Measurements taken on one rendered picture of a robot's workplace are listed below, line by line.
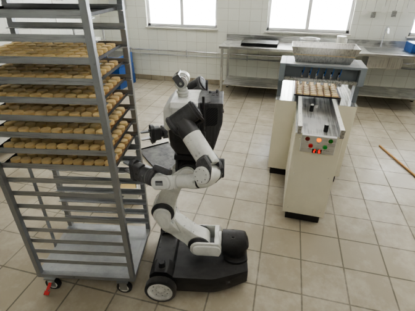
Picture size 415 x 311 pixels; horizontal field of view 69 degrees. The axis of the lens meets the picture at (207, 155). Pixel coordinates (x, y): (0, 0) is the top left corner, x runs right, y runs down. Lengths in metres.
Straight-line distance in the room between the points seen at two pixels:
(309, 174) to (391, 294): 0.95
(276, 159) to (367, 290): 1.46
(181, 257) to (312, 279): 0.93
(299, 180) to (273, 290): 0.86
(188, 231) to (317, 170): 1.11
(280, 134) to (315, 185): 0.77
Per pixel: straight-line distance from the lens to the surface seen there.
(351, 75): 3.02
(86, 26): 1.37
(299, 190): 2.58
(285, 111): 3.00
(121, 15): 1.79
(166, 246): 2.22
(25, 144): 1.85
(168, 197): 1.85
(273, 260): 2.43
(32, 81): 1.58
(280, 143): 3.14
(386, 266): 2.69
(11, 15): 1.54
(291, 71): 2.97
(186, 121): 1.33
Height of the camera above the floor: 1.79
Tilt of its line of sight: 30 degrees down
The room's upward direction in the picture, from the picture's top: straight up
